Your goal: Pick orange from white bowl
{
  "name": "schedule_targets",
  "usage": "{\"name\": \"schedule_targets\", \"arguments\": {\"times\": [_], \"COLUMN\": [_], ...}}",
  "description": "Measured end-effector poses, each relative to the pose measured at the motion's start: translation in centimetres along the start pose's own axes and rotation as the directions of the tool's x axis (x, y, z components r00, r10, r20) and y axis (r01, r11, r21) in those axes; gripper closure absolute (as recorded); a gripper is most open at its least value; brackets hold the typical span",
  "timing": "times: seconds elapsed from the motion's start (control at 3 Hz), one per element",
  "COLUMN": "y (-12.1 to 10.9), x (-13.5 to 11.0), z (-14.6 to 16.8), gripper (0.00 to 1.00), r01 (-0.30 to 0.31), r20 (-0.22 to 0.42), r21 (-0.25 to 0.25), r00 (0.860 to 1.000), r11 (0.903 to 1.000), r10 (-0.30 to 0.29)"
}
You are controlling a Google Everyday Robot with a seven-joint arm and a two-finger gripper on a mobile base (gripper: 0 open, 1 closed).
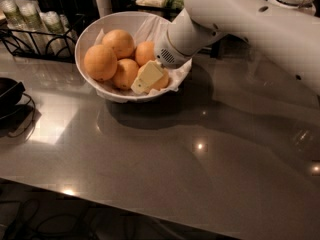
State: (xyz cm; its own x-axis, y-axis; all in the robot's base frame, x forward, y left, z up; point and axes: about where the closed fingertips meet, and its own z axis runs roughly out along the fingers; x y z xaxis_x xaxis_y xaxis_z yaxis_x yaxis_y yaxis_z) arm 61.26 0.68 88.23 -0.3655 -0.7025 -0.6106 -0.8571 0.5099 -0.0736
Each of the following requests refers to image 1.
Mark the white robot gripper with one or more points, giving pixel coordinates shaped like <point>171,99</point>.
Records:
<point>165,54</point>

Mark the orange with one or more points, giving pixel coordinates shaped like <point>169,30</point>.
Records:
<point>100,62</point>
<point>127,70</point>
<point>161,83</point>
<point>120,41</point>
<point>144,52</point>

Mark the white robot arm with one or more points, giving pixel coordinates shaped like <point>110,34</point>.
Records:
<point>288,38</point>

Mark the white paper bowl liner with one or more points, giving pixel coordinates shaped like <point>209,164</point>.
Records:
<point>143,27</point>

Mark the white bowl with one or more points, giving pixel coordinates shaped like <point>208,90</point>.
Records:
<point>85,41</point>

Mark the black bowl on stand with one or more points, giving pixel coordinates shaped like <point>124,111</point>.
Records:
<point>10,93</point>

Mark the black condiment shelf rack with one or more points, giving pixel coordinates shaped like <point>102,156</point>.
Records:
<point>170,14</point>

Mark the green tea packets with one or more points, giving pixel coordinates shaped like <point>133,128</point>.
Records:
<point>175,4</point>

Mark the white cylindrical cup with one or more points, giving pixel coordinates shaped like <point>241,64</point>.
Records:
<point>104,7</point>

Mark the right sleeved cup stack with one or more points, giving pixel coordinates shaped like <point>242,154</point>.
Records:
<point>56,27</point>

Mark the sleeved cup stack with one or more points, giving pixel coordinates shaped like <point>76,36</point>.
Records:
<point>34,24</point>
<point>56,27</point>
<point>15,23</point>

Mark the middle sleeved cup stack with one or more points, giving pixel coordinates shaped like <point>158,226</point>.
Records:
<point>34,24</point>

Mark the left sleeved cup stack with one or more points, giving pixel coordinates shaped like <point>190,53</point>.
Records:
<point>15,23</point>

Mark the black wire cup rack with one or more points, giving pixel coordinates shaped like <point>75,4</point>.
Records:
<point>13,47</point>

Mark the black wire stand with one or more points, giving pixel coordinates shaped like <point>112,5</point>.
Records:
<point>19,120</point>

